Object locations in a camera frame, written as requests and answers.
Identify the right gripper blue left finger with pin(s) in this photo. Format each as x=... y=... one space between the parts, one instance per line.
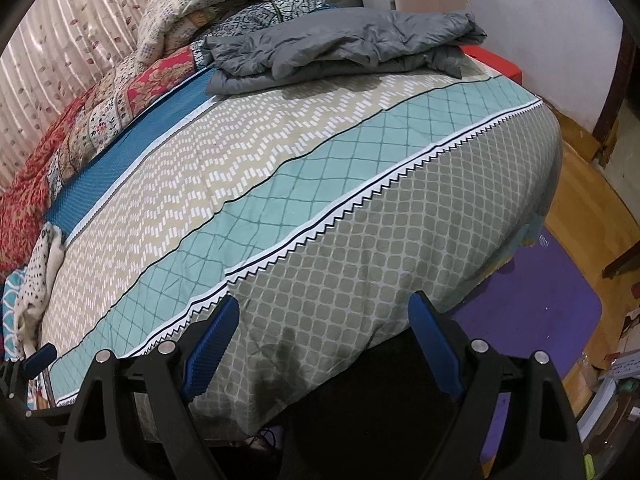
x=131 y=419

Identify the purple floor mat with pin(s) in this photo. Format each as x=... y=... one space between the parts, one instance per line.
x=538 y=301

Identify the white dotted fleece blanket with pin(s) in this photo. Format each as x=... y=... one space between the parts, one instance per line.
x=35 y=293

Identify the teal patterned pillow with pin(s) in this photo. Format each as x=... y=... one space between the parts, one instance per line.
x=11 y=290

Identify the red box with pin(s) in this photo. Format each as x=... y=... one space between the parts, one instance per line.
x=501 y=65

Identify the patterned bed sheet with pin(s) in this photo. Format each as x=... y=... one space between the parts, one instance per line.
x=319 y=206

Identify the floral beige curtain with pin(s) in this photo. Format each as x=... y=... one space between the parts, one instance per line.
x=60 y=49

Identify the red floral patchwork quilt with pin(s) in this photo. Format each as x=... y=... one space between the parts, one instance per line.
x=94 y=120

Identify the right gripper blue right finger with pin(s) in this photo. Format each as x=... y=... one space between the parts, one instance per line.
x=540 y=439

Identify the grey quilted puffer jacket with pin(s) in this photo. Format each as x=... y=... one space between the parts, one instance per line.
x=340 y=42

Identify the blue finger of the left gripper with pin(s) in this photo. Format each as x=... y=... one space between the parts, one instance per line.
x=35 y=364

